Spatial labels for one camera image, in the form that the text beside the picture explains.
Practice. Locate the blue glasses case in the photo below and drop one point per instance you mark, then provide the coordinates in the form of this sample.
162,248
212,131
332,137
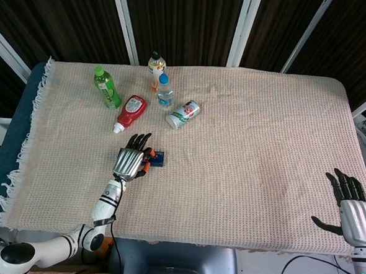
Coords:
160,159

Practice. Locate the green tea bottle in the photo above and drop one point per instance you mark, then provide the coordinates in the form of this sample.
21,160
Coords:
106,90

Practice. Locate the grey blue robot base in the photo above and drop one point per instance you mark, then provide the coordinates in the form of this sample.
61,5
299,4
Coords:
175,264

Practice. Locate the white green printed can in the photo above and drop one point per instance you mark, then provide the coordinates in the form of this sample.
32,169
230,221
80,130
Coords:
182,114

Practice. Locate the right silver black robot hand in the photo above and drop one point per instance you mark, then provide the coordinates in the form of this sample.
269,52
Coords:
356,219

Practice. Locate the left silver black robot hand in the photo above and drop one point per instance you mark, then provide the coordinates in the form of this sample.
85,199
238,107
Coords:
127,163

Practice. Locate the orange drink bottle black cap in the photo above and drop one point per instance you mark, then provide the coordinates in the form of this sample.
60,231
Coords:
156,67

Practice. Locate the red ketchup squeeze bottle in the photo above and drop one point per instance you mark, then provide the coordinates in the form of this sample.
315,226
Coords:
131,110

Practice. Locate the beige waffle weave cloth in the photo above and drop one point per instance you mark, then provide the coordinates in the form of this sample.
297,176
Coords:
230,177

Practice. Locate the dark blue table cover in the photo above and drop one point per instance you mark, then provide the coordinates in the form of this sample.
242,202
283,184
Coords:
12,139

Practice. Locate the orange plastic object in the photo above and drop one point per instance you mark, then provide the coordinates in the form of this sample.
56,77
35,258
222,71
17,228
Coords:
106,247

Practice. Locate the clear water bottle blue cap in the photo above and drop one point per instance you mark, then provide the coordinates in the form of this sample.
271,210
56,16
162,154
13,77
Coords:
166,95

